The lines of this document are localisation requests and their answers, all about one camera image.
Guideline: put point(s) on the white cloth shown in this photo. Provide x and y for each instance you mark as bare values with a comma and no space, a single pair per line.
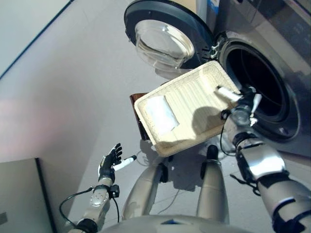
161,116

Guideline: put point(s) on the brown wooden stool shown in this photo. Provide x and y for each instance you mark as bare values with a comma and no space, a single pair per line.
136,99

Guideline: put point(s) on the white wicker basket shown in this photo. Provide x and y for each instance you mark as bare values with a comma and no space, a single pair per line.
192,97

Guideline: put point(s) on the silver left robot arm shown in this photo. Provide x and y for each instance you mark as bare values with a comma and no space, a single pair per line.
98,199

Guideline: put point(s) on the round glass washer door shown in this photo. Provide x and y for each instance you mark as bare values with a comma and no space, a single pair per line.
165,43

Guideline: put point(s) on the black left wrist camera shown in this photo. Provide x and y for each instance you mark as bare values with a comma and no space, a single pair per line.
115,191

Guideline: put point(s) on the silver robot torso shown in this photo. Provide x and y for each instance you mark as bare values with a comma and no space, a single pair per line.
175,224

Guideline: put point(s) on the silver right robot leg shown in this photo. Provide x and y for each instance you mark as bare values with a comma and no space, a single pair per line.
212,191

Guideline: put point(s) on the grey partition with black edge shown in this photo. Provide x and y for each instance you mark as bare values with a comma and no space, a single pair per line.
22,194

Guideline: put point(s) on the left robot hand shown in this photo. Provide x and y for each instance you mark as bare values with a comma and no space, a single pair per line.
108,165

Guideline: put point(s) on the grey wall socket plate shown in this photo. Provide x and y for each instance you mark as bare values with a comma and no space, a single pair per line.
3,218

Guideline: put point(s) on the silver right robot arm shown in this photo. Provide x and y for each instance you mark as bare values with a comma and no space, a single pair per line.
264,165

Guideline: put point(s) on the grey front-load washing machine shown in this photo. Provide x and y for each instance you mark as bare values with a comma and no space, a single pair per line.
291,72

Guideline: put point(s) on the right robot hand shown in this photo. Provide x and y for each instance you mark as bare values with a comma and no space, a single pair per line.
246,98

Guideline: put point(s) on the small blue white sticker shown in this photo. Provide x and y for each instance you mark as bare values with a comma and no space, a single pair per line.
213,4

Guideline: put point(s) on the white vertical cabinet panel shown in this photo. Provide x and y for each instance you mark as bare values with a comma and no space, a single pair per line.
201,9

